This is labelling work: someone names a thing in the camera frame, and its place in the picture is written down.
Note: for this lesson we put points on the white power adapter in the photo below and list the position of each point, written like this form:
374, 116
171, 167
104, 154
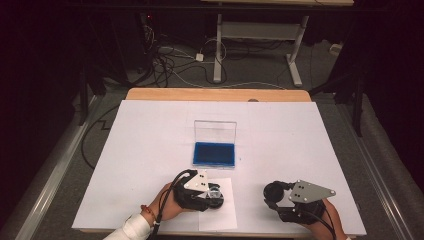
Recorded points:
199, 57

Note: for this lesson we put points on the person's right hand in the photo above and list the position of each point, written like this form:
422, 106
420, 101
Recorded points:
328, 226

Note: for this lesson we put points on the large white table mat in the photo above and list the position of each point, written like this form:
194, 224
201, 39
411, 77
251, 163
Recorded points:
266, 133

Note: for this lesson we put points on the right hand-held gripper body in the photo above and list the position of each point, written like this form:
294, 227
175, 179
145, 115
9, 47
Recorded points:
306, 193

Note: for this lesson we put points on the small white paper sheet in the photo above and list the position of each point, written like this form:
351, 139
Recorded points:
216, 220

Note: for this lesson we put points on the black metal stand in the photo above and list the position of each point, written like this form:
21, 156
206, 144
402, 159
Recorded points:
358, 113

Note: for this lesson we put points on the white power strip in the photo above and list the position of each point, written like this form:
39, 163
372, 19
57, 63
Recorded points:
336, 49

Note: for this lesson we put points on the grey table grommet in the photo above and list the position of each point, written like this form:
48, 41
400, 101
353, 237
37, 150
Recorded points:
253, 100

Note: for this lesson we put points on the grey metal floor rail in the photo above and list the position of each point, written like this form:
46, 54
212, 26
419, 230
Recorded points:
50, 186
376, 170

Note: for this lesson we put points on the person's left hand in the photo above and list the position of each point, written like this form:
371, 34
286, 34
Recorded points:
165, 203

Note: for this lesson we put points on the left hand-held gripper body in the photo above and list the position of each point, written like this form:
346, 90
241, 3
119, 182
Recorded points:
196, 181

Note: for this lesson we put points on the blue ink pad clear case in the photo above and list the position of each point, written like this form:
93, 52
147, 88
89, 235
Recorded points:
213, 154

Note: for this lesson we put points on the black round stamp cap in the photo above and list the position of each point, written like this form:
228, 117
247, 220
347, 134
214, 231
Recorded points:
274, 192

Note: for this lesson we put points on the white-legged desk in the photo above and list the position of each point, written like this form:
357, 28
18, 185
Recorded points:
260, 30

